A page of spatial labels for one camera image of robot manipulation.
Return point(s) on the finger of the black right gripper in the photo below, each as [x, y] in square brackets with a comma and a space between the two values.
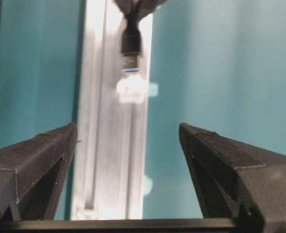
[125, 6]
[145, 7]

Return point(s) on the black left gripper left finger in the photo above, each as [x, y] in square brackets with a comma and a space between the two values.
[33, 173]

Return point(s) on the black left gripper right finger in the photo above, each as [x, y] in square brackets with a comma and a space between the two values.
[236, 180]

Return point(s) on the aluminium extrusion rail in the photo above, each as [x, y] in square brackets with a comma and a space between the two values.
[108, 176]

